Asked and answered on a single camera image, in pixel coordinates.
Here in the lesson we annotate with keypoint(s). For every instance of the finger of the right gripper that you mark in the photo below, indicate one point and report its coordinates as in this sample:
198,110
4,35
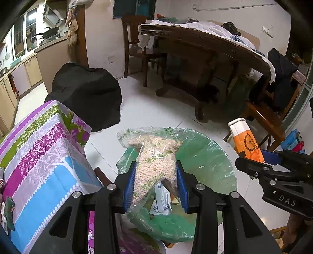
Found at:
287,159
256,169

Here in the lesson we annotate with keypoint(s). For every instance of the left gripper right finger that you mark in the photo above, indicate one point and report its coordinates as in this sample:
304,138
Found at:
243,230

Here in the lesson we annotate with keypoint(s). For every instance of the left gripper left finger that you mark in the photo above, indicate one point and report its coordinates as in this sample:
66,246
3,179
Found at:
67,231

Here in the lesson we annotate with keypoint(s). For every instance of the orange white drink carton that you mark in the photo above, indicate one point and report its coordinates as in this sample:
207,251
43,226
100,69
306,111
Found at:
246,145

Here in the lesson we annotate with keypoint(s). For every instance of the white blue paper package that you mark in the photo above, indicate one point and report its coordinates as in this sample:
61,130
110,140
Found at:
162,201

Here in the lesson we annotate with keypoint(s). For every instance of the clear bag of crumbs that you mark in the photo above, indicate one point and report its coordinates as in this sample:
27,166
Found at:
156,162

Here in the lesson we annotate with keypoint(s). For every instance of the green lined trash bin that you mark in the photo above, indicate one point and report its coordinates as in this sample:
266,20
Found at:
200,156

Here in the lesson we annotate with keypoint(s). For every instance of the kitchen window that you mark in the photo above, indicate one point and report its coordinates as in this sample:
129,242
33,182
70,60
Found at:
25,33

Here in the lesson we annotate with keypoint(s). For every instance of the person's right hand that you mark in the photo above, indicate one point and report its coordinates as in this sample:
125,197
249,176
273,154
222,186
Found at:
295,229

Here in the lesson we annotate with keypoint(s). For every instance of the blue bottles on floor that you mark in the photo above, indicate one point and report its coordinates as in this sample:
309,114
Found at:
294,142

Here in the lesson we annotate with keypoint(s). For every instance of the wooden chair near table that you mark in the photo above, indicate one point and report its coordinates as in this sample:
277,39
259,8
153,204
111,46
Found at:
270,121

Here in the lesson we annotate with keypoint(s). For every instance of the floral striped tablecloth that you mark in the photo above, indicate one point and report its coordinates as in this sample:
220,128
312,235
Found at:
44,162

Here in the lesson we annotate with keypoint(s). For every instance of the dark wooden dining table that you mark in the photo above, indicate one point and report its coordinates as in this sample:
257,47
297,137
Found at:
203,49

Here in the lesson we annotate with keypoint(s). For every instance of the white cloth on table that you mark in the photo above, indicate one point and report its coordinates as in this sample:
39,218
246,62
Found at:
210,31

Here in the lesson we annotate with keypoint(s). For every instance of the black covered bundle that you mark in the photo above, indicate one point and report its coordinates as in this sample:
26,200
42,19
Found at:
93,94

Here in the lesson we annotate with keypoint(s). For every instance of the wooden chair by window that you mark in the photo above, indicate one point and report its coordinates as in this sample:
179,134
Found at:
130,28

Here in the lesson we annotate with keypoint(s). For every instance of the black wok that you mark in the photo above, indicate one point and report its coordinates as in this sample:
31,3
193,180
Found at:
49,33

